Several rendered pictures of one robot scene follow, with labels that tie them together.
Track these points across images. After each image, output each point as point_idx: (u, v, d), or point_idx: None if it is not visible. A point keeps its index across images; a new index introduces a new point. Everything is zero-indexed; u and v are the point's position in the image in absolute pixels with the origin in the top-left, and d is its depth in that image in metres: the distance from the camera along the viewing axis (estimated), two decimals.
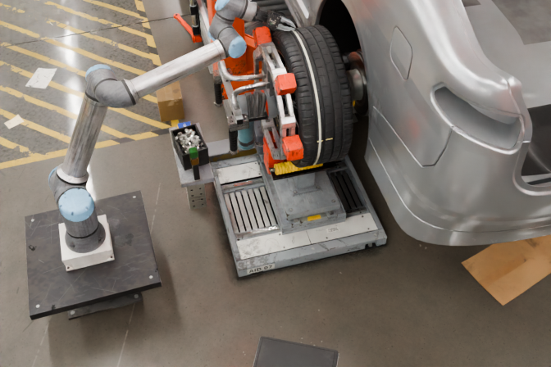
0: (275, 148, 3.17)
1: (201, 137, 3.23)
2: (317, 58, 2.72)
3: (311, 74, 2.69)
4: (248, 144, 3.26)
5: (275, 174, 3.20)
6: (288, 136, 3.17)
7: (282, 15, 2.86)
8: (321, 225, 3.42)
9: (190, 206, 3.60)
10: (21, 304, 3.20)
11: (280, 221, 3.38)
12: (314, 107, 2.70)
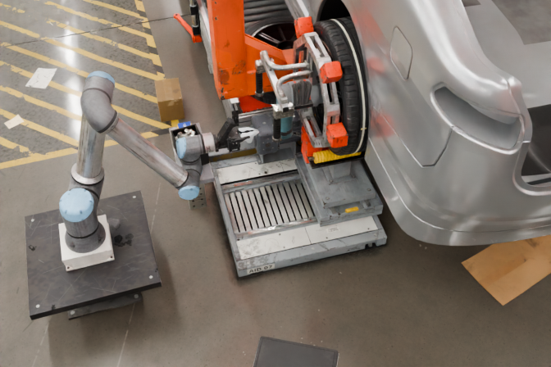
0: (315, 137, 3.23)
1: None
2: None
3: (357, 63, 2.75)
4: (287, 133, 3.31)
5: (314, 162, 3.26)
6: None
7: (243, 137, 2.85)
8: (358, 217, 3.46)
9: (190, 206, 3.60)
10: (21, 304, 3.20)
11: (317, 213, 3.42)
12: (359, 95, 2.75)
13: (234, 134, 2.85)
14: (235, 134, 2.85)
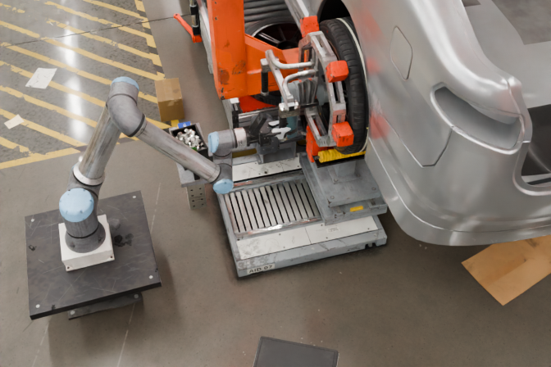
0: (320, 136, 3.23)
1: (201, 137, 3.23)
2: None
3: (362, 62, 2.75)
4: (292, 133, 3.32)
5: (319, 161, 3.26)
6: None
7: (275, 133, 2.87)
8: (363, 216, 3.46)
9: (190, 206, 3.60)
10: (21, 304, 3.20)
11: (322, 212, 3.43)
12: (365, 94, 2.76)
13: (265, 129, 2.88)
14: (266, 129, 2.88)
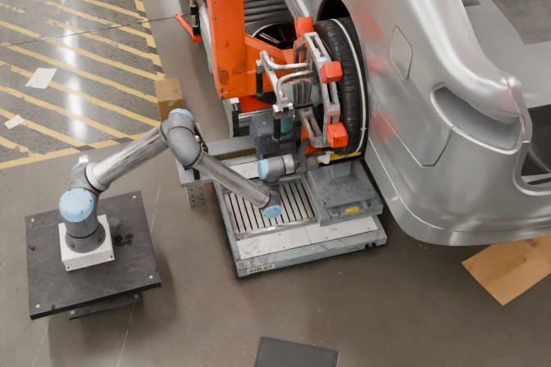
0: (315, 137, 3.23)
1: (201, 137, 3.23)
2: None
3: (357, 63, 2.75)
4: (287, 133, 3.31)
5: None
6: None
7: (320, 152, 3.02)
8: (358, 217, 3.46)
9: (190, 206, 3.60)
10: (21, 304, 3.20)
11: (317, 213, 3.42)
12: (359, 95, 2.75)
13: (311, 153, 3.04)
14: None
